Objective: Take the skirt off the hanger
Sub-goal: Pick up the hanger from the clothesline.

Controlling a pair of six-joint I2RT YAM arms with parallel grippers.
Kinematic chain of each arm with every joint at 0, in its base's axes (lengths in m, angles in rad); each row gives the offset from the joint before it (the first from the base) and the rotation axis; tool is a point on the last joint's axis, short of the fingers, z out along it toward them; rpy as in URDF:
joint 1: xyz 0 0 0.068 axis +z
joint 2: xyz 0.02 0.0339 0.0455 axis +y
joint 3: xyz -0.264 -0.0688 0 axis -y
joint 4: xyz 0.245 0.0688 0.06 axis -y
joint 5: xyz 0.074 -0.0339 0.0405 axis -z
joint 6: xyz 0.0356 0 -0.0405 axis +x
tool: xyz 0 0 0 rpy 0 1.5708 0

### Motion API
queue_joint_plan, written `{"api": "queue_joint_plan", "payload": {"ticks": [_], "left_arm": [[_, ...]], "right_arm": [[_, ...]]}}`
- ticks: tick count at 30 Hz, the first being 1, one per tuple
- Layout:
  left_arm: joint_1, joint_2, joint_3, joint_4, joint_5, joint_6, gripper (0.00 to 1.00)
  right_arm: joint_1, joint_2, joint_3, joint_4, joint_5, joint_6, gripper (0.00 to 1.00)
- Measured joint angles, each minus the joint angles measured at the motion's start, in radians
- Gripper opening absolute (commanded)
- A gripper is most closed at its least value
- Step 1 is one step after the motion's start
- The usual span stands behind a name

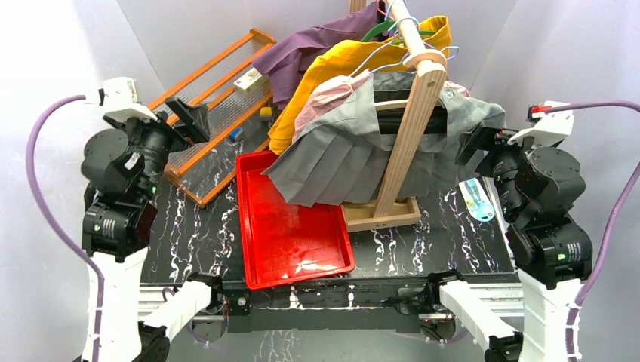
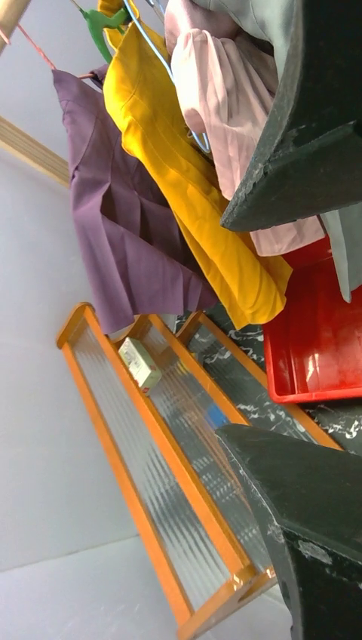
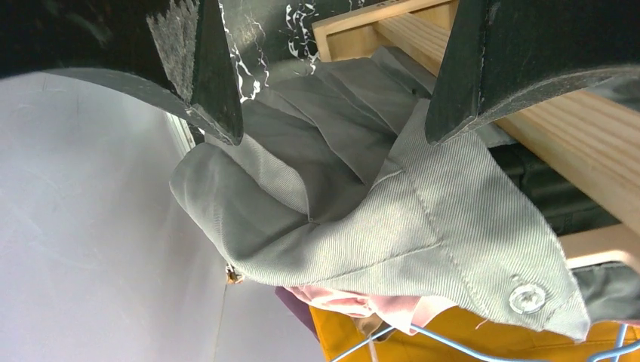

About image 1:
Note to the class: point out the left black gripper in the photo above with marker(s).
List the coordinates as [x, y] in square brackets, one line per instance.
[176, 128]

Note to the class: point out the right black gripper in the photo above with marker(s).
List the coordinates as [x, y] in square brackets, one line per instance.
[493, 139]

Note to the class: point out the pink ruffled garment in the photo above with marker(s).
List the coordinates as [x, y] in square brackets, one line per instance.
[326, 97]

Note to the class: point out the grey pleated skirt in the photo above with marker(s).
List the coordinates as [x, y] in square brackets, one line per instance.
[341, 156]

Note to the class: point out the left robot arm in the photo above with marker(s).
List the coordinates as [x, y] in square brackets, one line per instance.
[123, 166]

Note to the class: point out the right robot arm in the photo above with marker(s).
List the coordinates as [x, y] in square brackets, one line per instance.
[537, 185]

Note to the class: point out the green hanger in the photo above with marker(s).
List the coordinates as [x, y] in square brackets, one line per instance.
[387, 27]

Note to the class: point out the small blue object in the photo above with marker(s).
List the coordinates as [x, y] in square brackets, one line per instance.
[237, 135]

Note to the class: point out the orange wooden shoe rack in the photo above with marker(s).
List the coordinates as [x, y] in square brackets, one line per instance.
[196, 171]

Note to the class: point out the small white box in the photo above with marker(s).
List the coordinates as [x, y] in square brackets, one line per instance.
[250, 81]

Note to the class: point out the small yellow black object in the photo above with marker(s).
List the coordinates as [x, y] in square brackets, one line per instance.
[266, 114]

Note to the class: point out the wooden clothes rack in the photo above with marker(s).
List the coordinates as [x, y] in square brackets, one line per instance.
[389, 209]

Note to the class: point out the purple garment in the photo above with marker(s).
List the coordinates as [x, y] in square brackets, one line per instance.
[286, 62]

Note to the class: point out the red plastic tray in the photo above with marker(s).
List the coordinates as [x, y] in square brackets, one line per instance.
[284, 243]

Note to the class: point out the mustard yellow garment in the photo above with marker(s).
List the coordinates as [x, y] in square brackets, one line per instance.
[342, 59]

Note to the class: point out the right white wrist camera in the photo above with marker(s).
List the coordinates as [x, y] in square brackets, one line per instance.
[548, 129]

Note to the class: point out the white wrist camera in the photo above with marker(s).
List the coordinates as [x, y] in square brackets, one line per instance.
[120, 100]
[548, 129]

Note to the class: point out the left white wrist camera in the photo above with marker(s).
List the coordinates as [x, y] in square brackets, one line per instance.
[120, 100]

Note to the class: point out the blue wire hanger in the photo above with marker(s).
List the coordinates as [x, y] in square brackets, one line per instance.
[435, 33]

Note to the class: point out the black metal base frame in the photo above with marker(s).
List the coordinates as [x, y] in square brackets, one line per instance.
[374, 303]

